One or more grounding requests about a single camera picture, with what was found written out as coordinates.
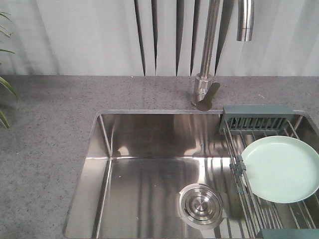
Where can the stainless steel faucet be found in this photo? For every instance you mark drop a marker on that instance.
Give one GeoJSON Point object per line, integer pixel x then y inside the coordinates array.
{"type": "Point", "coordinates": [204, 86]}

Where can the round steel sink drain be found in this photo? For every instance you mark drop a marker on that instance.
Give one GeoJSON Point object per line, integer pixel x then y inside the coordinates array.
{"type": "Point", "coordinates": [200, 206]}

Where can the white pleated curtain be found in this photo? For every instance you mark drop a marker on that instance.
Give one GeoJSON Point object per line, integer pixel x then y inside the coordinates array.
{"type": "Point", "coordinates": [155, 38]}

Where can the roll-up dish drying rack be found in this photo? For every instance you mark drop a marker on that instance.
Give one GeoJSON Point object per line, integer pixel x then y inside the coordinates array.
{"type": "Point", "coordinates": [248, 215]}

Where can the stainless steel sink basin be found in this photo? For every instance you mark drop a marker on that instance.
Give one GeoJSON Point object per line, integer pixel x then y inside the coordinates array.
{"type": "Point", "coordinates": [136, 165]}

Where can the mint green round plate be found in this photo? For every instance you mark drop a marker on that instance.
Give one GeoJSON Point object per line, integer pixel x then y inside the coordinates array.
{"type": "Point", "coordinates": [281, 169]}

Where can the green potted plant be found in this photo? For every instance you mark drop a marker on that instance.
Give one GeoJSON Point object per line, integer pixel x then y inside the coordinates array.
{"type": "Point", "coordinates": [3, 82]}

